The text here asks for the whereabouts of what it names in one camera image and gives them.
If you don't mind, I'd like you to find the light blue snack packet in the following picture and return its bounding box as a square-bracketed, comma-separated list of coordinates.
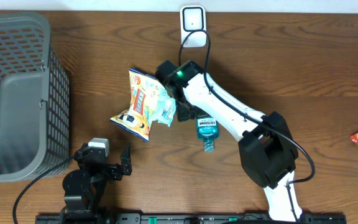
[149, 86, 177, 127]

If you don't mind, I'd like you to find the blue mouthwash bottle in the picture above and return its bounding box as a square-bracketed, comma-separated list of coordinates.
[196, 117, 219, 152]

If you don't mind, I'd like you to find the yellow snack chip bag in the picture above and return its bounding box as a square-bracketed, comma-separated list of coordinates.
[110, 68, 163, 142]

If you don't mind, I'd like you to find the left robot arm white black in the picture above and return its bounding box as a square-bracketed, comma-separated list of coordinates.
[59, 143, 132, 224]

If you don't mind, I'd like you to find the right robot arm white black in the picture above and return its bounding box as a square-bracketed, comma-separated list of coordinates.
[155, 60, 302, 222]

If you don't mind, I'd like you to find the white barcode scanner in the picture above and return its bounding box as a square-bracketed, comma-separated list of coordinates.
[180, 5, 206, 48]

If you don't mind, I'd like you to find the grey plastic basket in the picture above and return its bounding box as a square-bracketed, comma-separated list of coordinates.
[0, 12, 70, 183]

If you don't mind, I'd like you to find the black left camera cable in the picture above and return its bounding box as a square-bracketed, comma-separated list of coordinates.
[12, 154, 77, 224]

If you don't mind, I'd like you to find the black camera cable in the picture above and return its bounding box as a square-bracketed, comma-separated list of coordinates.
[177, 29, 316, 222]
[12, 154, 77, 224]

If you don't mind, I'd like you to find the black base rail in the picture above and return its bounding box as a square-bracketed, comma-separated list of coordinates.
[35, 213, 347, 224]

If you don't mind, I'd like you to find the black right camera cable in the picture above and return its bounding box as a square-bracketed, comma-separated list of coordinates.
[177, 29, 316, 222]

